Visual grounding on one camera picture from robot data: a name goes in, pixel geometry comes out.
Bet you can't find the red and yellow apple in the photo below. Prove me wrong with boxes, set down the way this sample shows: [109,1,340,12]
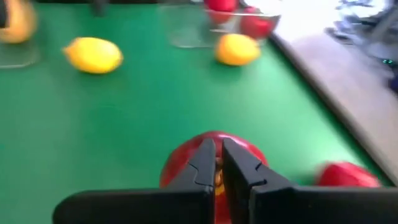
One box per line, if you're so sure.
[159,130,270,224]

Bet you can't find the red tomato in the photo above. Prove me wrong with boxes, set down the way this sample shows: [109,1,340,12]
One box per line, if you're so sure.
[203,0,240,25]
[239,6,278,40]
[314,161,382,189]

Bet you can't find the clear plastic basket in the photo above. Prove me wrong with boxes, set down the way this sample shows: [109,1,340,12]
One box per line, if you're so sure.
[157,0,282,49]
[0,0,41,69]

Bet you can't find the orange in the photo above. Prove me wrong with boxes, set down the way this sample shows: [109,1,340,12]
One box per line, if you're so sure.
[0,0,37,44]

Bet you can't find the light wooden table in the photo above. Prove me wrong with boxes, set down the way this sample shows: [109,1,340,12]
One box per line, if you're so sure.
[273,27,398,178]

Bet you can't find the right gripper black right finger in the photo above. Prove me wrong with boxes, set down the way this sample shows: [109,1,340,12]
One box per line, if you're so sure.
[221,138,398,224]

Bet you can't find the orange-tinted yellow lemon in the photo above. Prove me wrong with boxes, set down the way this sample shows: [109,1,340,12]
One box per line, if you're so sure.
[214,33,261,67]

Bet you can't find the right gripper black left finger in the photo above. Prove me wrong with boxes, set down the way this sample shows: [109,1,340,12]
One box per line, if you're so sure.
[52,138,218,224]

